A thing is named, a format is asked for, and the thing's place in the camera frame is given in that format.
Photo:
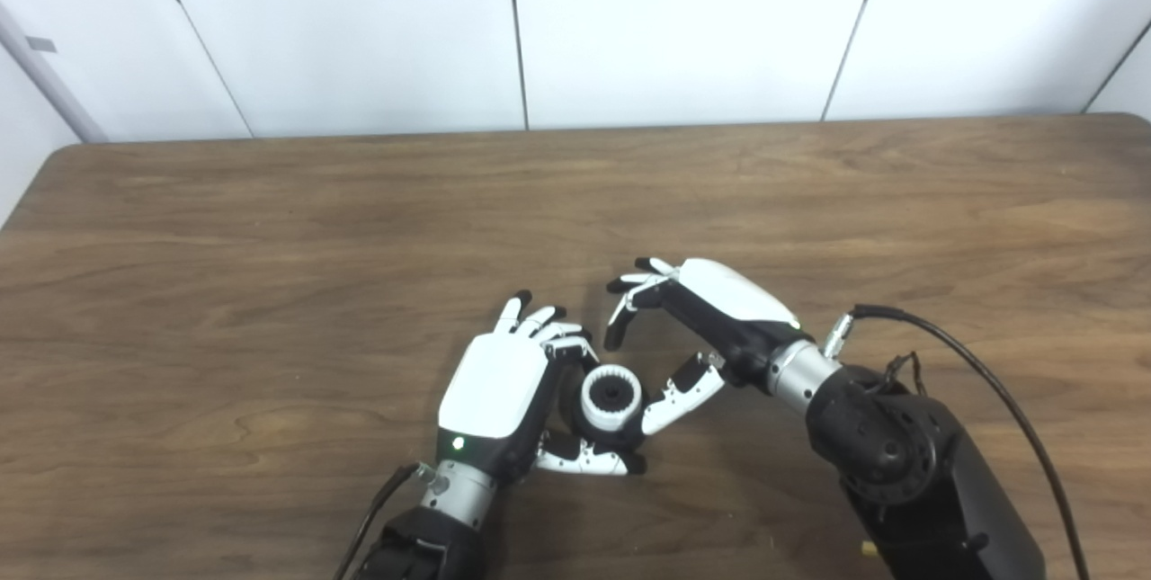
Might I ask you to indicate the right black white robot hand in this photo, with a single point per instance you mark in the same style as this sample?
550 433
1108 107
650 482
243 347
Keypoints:
728 310

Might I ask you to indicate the round black plastic part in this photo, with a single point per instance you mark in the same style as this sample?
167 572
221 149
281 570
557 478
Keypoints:
611 394

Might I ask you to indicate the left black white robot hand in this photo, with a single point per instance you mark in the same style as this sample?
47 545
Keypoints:
495 391

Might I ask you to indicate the grey wall corner post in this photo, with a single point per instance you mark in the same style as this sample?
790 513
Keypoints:
45 76

